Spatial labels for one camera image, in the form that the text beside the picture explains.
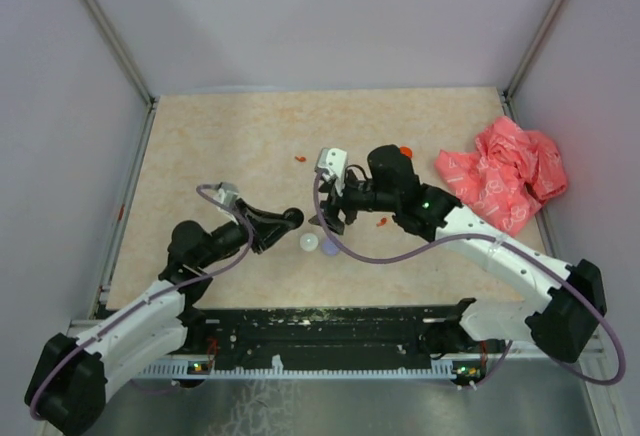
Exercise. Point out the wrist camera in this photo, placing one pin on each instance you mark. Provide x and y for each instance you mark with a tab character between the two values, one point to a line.
331	165
225	195

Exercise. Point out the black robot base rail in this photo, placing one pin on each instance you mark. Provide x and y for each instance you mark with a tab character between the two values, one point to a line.
421	342

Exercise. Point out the white earbud charging case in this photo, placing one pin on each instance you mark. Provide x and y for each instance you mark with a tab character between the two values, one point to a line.
308	242

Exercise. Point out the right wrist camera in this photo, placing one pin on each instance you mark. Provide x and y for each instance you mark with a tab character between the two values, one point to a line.
331	165

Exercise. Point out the pink crumpled plastic bag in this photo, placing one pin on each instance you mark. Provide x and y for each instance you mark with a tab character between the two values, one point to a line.
508	178

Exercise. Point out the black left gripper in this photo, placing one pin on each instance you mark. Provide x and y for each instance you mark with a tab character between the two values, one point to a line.
268	228

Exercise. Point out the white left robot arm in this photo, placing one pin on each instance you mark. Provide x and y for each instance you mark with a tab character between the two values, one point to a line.
75	377

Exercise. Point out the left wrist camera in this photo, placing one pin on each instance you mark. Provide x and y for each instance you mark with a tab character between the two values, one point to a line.
225	195

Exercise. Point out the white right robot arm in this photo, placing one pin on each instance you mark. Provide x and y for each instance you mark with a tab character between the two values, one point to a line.
560	305

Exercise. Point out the orange earbud charging case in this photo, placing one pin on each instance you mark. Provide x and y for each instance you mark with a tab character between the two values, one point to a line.
406	151

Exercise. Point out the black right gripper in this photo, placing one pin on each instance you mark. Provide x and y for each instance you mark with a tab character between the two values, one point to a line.
335	203

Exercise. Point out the purple earbud charging case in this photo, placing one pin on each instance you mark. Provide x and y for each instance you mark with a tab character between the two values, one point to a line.
329	248

